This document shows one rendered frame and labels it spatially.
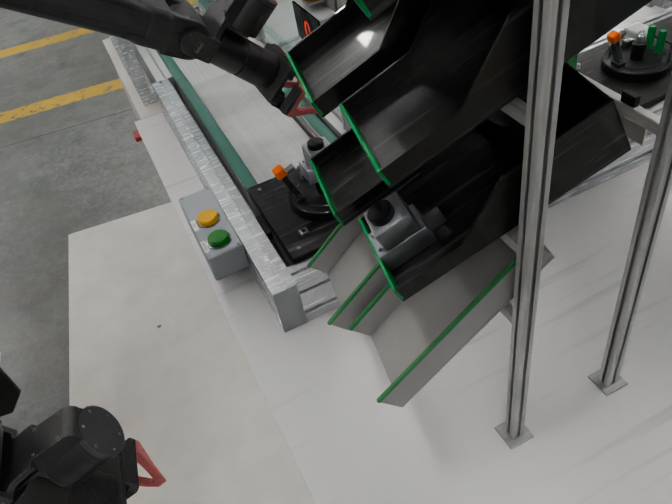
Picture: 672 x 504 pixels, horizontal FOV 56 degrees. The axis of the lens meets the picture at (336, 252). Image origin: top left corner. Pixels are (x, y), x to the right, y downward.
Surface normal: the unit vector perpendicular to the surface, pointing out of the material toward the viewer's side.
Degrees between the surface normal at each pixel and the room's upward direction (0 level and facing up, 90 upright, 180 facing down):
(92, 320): 0
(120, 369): 0
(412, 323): 45
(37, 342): 0
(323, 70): 25
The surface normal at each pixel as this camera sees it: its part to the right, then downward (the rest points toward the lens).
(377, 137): -0.54, -0.52
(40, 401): -0.15, -0.71
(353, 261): -0.78, -0.29
